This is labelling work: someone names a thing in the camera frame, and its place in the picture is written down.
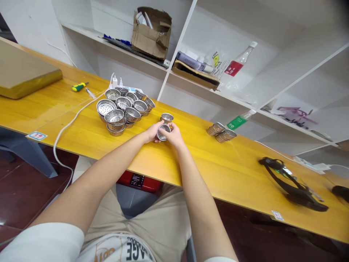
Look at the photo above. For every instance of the white power strip with chargers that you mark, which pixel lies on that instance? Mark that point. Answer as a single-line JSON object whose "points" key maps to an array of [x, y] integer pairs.
{"points": [[128, 88]]}

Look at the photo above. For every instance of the torn cardboard box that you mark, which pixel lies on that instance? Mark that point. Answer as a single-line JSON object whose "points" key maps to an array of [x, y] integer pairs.
{"points": [[151, 32]]}

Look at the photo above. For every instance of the pile of perforated steel cups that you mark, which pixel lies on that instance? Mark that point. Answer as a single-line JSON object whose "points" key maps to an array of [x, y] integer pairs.
{"points": [[122, 109]]}

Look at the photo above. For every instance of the person's right fingers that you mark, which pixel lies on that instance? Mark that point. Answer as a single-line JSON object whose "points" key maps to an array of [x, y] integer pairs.
{"points": [[171, 126]]}

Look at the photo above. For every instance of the gold wrapped flat box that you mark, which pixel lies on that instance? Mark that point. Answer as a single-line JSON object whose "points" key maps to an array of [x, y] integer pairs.
{"points": [[24, 73]]}

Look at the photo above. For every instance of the clear bottle with green label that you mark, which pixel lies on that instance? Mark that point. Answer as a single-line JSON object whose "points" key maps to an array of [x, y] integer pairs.
{"points": [[240, 120]]}

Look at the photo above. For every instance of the grey chair seat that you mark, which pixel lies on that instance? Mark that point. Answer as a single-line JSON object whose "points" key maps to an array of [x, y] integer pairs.
{"points": [[136, 200]]}

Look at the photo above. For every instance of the person's right hand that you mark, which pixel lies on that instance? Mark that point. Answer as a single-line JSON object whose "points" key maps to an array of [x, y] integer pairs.
{"points": [[176, 136]]}

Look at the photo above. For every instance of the person's left hand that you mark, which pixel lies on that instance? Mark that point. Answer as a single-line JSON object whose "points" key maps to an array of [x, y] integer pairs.
{"points": [[150, 134]]}

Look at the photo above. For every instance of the short nested stack of strainers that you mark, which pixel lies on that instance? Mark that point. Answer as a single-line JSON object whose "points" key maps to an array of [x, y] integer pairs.
{"points": [[215, 128], [226, 135]]}

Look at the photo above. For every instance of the clear plastic pen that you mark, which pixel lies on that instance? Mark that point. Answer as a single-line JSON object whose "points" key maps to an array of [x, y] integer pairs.
{"points": [[90, 93]]}

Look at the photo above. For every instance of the flat cardboard tray with items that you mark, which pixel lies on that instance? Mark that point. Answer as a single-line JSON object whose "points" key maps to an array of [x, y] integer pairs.
{"points": [[195, 71]]}

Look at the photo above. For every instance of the dark rounded object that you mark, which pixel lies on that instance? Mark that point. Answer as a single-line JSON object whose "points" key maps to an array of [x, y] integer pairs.
{"points": [[341, 193]]}

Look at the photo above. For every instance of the person's body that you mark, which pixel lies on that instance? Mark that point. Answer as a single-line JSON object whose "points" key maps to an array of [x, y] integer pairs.
{"points": [[117, 249]]}

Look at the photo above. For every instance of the grey plastic stool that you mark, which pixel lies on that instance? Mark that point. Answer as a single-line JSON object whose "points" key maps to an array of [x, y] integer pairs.
{"points": [[24, 152]]}

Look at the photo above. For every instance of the white sticker with red marks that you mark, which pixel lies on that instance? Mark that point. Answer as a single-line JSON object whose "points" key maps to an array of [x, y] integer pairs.
{"points": [[277, 215], [36, 135]]}

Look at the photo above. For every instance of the metal strainer cup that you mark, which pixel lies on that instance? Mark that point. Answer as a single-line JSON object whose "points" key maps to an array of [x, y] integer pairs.
{"points": [[163, 133], [167, 117]]}

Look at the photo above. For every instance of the person's left thumb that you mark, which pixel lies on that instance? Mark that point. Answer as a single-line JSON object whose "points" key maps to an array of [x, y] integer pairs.
{"points": [[158, 125]]}

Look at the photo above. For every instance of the plain white power strip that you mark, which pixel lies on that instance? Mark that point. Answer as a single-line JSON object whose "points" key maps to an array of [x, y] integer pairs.
{"points": [[312, 164]]}

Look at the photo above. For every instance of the clear bottle with red label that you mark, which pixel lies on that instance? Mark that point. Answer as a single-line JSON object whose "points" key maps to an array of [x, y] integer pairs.
{"points": [[238, 64]]}

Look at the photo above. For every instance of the white shelf unit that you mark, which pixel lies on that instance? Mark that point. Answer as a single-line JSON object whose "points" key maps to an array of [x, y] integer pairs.
{"points": [[245, 54]]}

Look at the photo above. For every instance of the red box with black label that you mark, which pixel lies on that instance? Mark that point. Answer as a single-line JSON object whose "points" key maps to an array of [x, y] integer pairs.
{"points": [[139, 181]]}

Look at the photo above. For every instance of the person's legs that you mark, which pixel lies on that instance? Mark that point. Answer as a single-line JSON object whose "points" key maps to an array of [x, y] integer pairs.
{"points": [[152, 226]]}

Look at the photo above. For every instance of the green yellow screwdriver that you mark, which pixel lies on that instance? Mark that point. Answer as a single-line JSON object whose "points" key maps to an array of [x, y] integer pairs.
{"points": [[79, 86]]}

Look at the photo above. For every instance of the person's left fingers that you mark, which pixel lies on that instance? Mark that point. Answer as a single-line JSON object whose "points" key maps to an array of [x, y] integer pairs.
{"points": [[157, 141]]}

